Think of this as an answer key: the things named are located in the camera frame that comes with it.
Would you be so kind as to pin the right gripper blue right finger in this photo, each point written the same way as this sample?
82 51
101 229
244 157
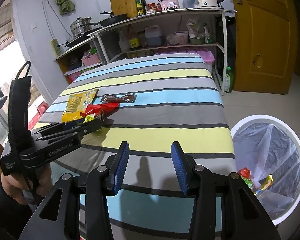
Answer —
183 166

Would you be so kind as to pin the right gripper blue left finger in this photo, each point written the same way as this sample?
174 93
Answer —
117 169

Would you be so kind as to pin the red plastic bag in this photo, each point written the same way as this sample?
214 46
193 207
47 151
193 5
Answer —
244 173

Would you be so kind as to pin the small green candy wrapper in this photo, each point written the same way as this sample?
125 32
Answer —
93 118

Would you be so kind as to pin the yellow snack bag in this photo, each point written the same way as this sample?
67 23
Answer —
77 104

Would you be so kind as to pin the red wrapper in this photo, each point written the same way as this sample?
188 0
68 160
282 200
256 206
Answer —
104 109

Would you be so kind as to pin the brown chocolate wrapper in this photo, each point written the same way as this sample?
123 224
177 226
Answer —
127 98

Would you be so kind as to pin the gold snack wrapper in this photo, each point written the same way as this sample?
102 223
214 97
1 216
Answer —
266 184

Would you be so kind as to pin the white trash bin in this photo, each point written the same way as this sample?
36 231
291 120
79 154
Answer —
267 146

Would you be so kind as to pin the white kitchen shelf unit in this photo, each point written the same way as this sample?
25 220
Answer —
190 30

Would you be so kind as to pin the person's left hand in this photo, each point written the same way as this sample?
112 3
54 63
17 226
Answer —
14 185

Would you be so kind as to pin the striped tablecloth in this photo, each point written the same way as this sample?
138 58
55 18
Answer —
176 99

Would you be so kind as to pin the green detergent bottle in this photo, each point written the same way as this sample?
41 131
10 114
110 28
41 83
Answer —
229 79

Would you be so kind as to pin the pink plastic basket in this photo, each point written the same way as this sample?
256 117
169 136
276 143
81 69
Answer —
88 60

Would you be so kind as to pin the yellow power strip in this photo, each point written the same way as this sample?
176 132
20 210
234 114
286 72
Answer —
56 47

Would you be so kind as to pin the black induction cooker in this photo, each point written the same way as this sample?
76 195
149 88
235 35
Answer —
83 39

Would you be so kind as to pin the steel steamer pot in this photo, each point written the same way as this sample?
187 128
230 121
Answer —
79 26

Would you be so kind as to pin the black frying pan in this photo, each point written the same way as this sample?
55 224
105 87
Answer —
112 19

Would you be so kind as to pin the brown wooden door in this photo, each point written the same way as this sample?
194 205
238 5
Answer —
266 45

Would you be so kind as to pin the green sauce bottle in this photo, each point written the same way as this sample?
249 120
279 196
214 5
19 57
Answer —
139 8

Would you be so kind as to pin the pink utensil holder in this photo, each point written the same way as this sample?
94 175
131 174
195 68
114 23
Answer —
169 5

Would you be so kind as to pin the dark soy sauce bottle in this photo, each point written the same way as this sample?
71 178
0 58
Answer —
144 6

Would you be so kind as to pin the wooden cutting board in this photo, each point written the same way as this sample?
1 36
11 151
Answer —
128 7

